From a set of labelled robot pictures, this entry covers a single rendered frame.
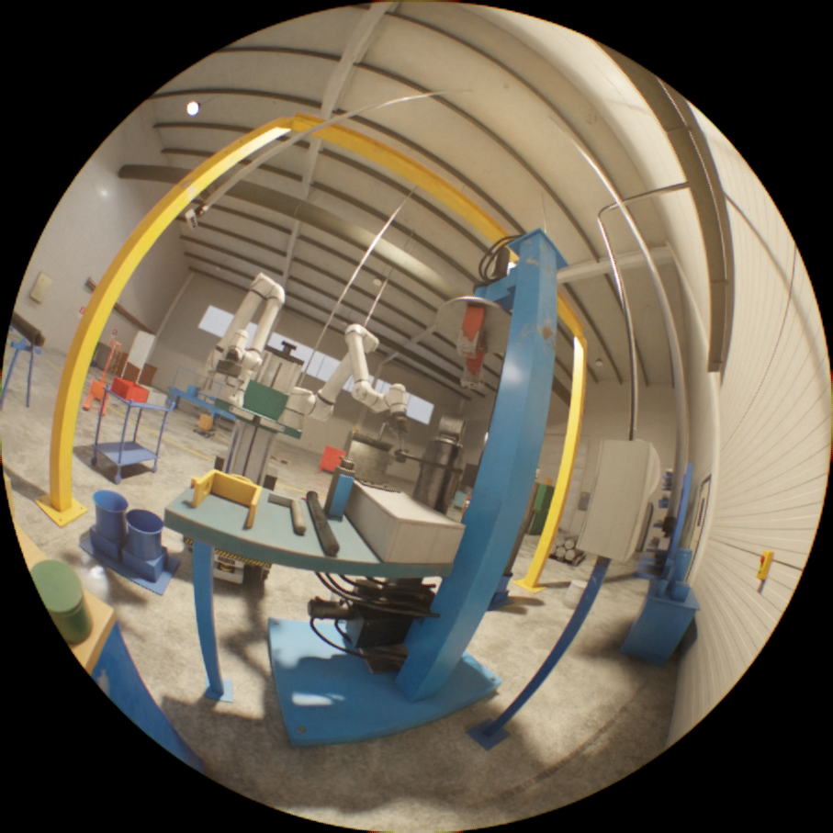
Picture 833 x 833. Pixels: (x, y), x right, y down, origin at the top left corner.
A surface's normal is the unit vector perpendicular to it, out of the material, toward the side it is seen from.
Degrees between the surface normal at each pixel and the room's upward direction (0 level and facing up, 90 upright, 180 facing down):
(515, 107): 173
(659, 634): 90
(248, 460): 90
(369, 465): 90
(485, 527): 90
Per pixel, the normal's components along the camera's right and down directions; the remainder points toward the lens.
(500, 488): -0.81, -0.34
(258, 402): 0.53, 0.00
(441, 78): -0.35, 0.93
